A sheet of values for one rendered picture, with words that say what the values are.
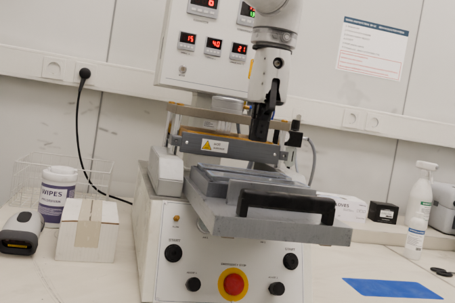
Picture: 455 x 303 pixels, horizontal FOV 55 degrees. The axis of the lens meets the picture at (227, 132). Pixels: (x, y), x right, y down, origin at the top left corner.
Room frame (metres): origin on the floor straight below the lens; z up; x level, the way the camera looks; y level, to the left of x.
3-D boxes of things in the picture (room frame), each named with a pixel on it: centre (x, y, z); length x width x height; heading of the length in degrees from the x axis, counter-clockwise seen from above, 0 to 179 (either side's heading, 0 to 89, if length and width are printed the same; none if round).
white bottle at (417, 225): (1.35, -0.64, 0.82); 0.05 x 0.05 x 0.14
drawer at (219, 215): (0.77, -0.07, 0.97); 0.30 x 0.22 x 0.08; 15
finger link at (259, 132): (0.80, -0.06, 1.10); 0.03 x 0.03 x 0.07; 14
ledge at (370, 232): (1.62, -0.62, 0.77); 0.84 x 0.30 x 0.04; 104
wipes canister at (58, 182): (1.12, 0.41, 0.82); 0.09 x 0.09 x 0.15
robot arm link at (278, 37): (0.81, -0.06, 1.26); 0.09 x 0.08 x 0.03; 14
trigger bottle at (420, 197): (1.62, -0.76, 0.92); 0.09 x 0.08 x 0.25; 34
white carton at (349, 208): (1.57, -0.42, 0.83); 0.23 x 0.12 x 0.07; 100
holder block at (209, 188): (0.82, -0.06, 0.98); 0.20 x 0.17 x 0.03; 105
